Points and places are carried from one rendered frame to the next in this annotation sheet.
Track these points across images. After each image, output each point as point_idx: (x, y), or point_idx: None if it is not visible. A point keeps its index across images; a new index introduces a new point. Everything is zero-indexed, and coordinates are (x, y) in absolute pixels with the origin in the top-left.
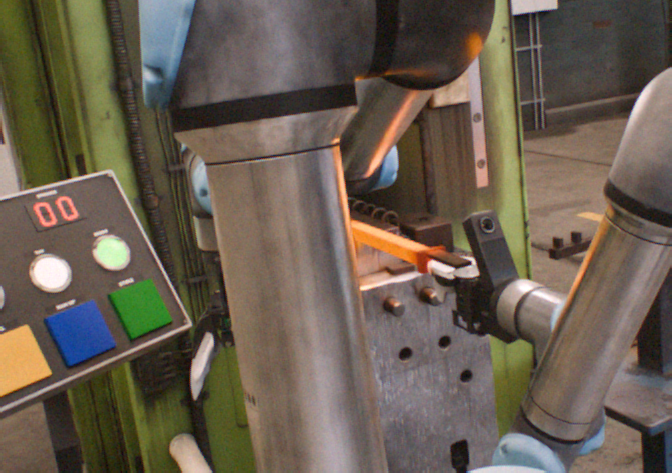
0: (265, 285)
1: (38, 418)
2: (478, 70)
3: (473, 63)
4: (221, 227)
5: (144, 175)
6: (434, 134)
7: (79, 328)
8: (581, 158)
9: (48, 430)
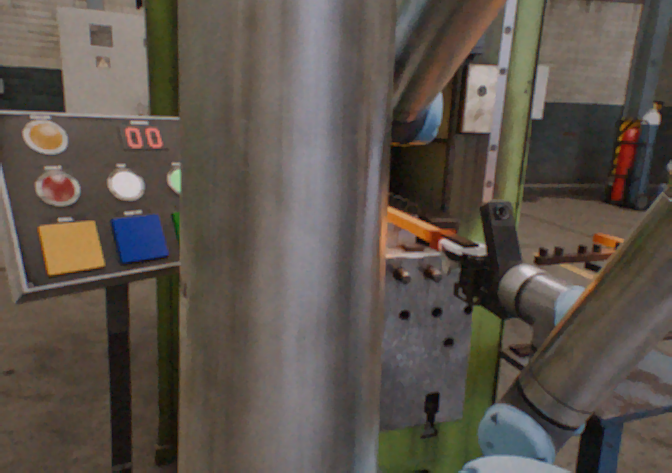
0: (227, 87)
1: (146, 314)
2: (501, 111)
3: (498, 104)
4: None
5: None
6: (458, 153)
7: (139, 234)
8: (540, 218)
9: (150, 323)
